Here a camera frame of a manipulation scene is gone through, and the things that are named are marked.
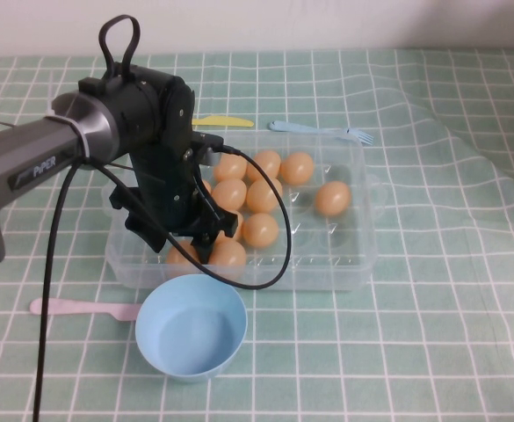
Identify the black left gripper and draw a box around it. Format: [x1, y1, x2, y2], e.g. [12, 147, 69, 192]
[109, 135, 245, 266]

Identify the clear plastic egg box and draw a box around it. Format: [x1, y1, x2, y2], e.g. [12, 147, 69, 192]
[104, 130, 388, 294]

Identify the blue plastic bowl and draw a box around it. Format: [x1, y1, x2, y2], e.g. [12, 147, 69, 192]
[134, 274, 248, 380]

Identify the pink plastic utensil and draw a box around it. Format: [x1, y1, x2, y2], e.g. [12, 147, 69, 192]
[29, 297, 142, 322]

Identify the yellow plastic knife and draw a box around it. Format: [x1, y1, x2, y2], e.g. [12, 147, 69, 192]
[191, 114, 255, 129]

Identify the blue plastic fork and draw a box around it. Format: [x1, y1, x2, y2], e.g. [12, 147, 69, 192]
[268, 120, 375, 146]

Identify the green white-grid tablecloth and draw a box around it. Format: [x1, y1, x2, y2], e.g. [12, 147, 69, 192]
[0, 46, 514, 422]

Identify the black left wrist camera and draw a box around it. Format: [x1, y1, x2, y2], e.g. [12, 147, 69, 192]
[190, 130, 227, 167]

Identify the black camera cable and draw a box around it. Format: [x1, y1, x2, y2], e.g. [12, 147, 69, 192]
[34, 144, 293, 422]

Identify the black cable loop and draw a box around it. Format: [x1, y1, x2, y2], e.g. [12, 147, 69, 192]
[98, 14, 142, 78]

